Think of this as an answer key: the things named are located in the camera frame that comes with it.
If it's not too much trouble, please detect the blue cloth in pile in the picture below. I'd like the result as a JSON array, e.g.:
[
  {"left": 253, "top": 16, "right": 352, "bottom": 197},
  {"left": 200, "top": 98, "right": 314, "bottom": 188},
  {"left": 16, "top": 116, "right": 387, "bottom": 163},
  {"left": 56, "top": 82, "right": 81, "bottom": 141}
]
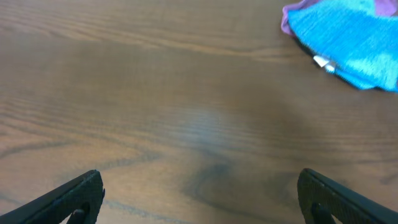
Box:
[{"left": 293, "top": 10, "right": 397, "bottom": 92}]

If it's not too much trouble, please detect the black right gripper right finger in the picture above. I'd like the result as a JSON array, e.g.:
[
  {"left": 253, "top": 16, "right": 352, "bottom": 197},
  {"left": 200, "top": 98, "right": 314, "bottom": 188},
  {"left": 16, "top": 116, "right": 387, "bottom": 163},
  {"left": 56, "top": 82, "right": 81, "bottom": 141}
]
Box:
[{"left": 297, "top": 168, "right": 397, "bottom": 224}]

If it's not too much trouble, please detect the purple cloth in pile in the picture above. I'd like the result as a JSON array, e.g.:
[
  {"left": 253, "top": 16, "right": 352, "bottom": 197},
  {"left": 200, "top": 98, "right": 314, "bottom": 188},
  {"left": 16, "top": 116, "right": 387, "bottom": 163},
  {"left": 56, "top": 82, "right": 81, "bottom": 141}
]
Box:
[{"left": 280, "top": 0, "right": 397, "bottom": 36}]

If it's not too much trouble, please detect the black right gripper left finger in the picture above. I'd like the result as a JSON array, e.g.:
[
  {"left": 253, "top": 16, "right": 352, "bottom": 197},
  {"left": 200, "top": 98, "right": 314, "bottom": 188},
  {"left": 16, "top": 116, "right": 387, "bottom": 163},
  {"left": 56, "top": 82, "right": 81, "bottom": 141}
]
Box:
[{"left": 1, "top": 170, "right": 104, "bottom": 224}]

